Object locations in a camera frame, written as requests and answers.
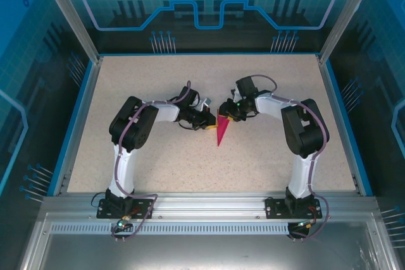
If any magenta paper sheet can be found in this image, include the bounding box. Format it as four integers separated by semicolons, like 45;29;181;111
216;109;232;148

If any sheet metal panel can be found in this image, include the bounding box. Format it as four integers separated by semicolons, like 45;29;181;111
18;212;399;270

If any blue side border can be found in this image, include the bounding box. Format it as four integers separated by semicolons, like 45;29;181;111
325;61;375;197
46;58;96;196

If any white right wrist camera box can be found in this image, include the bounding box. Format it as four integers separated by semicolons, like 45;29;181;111
230;81;242;102

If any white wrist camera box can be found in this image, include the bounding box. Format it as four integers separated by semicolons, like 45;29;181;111
198;97;214;111
230;81;242;102

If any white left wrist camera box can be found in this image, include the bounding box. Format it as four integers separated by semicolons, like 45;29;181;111
198;97;214;111

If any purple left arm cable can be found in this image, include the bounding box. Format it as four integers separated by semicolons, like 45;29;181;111
110;80;194;243

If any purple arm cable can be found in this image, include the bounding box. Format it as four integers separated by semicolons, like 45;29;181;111
110;80;194;243
252;74;330;241

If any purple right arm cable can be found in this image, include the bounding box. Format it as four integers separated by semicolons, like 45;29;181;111
252;74;330;241

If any aluminium mounting rail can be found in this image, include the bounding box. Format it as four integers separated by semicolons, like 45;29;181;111
40;191;379;220

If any aluminium side rail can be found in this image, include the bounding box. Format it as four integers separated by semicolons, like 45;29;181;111
318;57;362;195
53;57;102;197

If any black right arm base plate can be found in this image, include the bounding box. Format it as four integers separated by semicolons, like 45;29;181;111
265;196;323;220

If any slotted grey cable duct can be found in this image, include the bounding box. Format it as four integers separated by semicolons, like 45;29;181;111
49;223;320;236

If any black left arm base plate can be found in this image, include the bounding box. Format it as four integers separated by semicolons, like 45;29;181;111
96;198;155;220

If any aluminium frame post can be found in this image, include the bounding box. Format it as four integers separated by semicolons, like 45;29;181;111
35;0;103;64
317;0;383;64

